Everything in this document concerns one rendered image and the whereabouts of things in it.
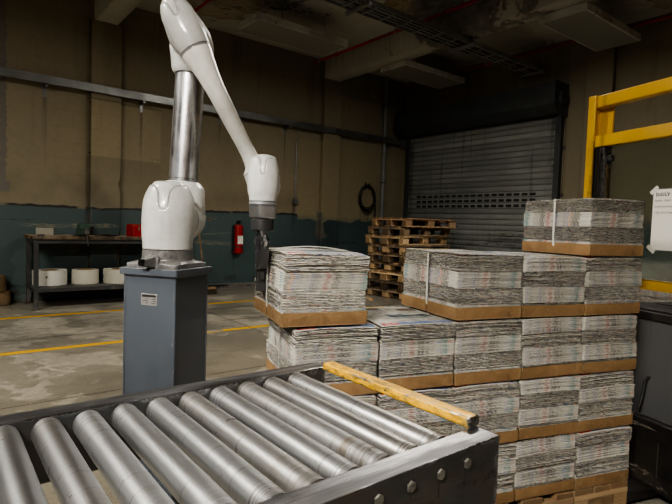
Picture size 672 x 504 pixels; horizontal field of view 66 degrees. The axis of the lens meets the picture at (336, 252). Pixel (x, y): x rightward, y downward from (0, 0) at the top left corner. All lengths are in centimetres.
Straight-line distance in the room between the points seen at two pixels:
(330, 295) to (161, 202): 59
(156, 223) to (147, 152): 667
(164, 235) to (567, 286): 146
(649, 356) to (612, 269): 75
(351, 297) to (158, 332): 60
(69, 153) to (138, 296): 642
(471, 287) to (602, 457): 96
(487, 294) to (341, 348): 57
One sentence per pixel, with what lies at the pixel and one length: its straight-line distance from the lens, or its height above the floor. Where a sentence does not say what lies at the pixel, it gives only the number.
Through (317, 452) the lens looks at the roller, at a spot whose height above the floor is 80.
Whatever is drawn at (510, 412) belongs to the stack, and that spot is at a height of 49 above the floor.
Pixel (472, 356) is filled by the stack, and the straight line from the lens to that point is 192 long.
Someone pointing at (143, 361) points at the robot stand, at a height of 71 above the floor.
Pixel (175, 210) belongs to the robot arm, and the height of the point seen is 118.
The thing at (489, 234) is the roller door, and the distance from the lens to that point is 967.
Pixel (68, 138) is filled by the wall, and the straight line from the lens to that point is 806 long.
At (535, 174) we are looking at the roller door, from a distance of 925.
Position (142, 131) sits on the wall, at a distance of 833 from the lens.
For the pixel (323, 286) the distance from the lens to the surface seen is 161.
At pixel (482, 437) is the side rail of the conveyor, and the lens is 96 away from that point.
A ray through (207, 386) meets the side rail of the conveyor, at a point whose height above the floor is 80.
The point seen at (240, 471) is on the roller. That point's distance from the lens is 81.
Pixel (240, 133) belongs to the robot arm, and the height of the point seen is 145.
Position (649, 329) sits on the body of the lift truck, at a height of 70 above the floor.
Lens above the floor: 115
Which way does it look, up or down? 3 degrees down
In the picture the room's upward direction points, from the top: 2 degrees clockwise
